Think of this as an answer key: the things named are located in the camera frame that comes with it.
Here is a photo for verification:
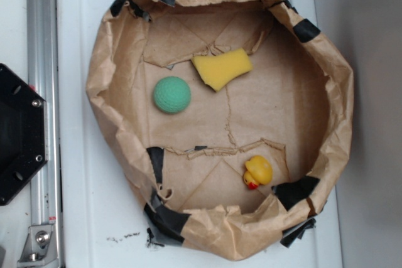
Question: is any yellow sponge piece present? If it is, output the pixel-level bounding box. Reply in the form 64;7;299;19
191;48;253;92

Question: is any yellow rubber duck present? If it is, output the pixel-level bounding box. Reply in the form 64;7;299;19
243;155;273;190

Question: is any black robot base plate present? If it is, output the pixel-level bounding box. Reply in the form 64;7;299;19
1;64;47;206

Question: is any aluminium extrusion rail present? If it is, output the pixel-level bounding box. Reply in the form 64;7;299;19
27;0;65;267

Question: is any brown paper bag tray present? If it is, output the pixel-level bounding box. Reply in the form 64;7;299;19
86;0;354;260

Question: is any metal corner bracket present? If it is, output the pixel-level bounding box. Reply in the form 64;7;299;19
17;224;60;267

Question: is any green round sponge ball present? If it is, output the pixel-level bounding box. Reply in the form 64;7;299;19
153;77;191;114

